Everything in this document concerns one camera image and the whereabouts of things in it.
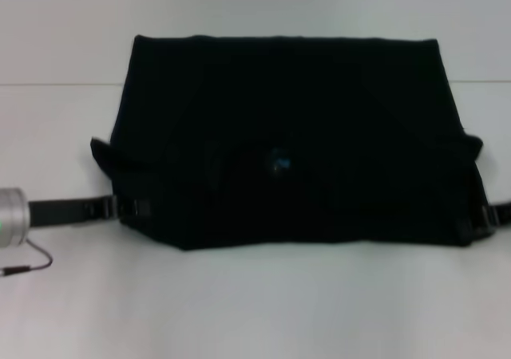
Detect black shirt with FREE print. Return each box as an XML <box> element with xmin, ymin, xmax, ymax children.
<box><xmin>89</xmin><ymin>34</ymin><xmax>499</xmax><ymax>253</ymax></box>

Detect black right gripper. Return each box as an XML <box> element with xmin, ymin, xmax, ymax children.
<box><xmin>456</xmin><ymin>199</ymin><xmax>511</xmax><ymax>245</ymax></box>

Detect left arm cable with plug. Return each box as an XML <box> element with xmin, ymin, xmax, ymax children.
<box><xmin>0</xmin><ymin>237</ymin><xmax>55</xmax><ymax>277</ymax></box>

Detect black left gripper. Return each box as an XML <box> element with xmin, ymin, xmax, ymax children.
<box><xmin>26</xmin><ymin>195</ymin><xmax>152</xmax><ymax>229</ymax></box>

